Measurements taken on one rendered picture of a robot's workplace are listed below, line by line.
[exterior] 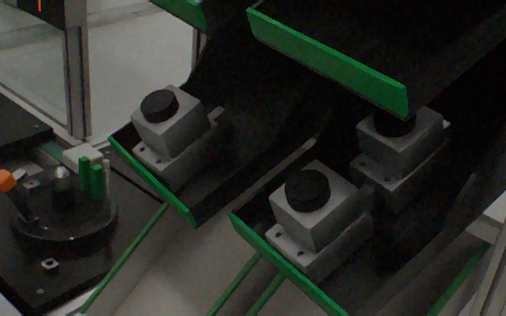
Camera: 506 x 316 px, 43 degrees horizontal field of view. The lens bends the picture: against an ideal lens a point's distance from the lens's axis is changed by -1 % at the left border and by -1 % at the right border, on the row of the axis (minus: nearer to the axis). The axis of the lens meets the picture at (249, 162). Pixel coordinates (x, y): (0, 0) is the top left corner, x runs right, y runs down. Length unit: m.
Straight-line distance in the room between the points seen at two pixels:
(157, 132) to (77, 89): 0.55
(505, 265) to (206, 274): 0.29
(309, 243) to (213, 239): 0.24
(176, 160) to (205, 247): 0.16
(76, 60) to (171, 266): 0.45
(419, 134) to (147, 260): 0.34
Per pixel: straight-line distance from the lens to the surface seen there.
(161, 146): 0.51
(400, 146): 0.45
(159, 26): 1.87
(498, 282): 0.52
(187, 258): 0.66
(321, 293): 0.43
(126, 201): 0.91
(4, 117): 1.14
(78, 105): 1.05
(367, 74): 0.35
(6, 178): 0.79
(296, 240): 0.45
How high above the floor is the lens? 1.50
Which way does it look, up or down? 31 degrees down
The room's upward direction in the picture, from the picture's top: 6 degrees clockwise
